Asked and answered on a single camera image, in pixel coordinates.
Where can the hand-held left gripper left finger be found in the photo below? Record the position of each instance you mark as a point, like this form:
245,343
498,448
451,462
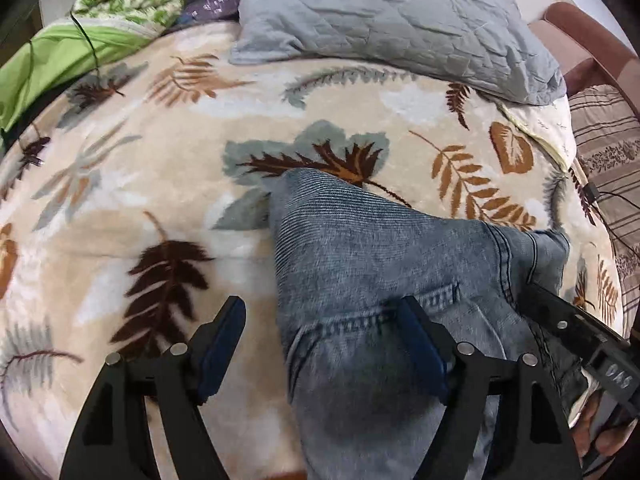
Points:
220,355

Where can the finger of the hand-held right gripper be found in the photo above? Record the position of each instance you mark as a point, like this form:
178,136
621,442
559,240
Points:
560,317

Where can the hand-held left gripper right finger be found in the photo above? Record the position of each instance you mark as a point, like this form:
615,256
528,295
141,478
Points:
422,355

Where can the grey-blue denim pants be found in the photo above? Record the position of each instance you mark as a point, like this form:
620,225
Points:
360,260

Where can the person's right hand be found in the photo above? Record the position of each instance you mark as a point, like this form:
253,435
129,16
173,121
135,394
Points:
597,435

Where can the beige leaf-print blanket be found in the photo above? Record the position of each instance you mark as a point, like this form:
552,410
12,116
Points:
150,200

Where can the striped patterned cushion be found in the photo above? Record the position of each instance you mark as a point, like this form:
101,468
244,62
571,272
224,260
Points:
607,140

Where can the white cloth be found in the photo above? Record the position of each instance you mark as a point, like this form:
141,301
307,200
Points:
542,125

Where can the grey quilted pillow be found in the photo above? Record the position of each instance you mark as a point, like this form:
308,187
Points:
400,15

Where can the green patterned quilt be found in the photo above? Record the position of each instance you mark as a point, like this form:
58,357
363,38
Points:
60,50

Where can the purple cloth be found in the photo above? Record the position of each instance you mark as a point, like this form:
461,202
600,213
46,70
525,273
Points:
212,5

